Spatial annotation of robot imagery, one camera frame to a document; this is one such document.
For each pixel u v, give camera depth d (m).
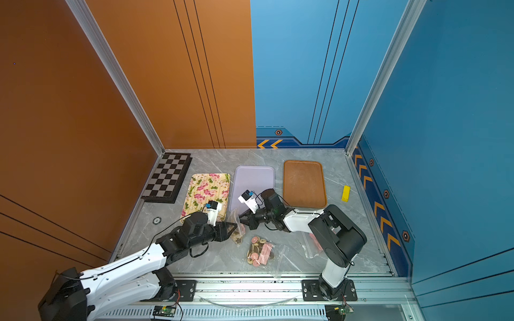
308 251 0.80
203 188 1.03
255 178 1.08
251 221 0.76
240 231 0.79
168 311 0.72
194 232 0.61
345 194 1.00
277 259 0.81
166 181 1.02
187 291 0.73
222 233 0.70
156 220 0.92
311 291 0.72
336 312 0.71
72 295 0.41
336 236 0.47
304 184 1.05
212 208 0.72
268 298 0.73
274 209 0.71
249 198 0.77
